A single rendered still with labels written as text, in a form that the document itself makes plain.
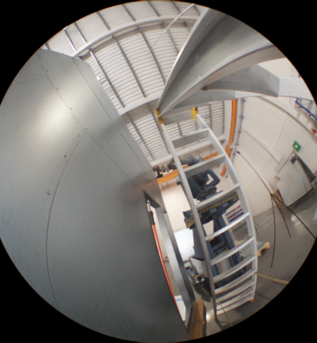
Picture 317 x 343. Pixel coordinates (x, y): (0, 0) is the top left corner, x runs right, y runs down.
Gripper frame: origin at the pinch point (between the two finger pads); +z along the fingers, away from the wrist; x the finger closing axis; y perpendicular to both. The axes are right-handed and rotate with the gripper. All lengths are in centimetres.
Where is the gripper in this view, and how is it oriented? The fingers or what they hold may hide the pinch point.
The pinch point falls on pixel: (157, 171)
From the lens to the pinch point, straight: 176.8
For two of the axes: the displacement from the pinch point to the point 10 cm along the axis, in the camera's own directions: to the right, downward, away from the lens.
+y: -3.9, -7.6, -5.1
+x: 1.3, 5.0, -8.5
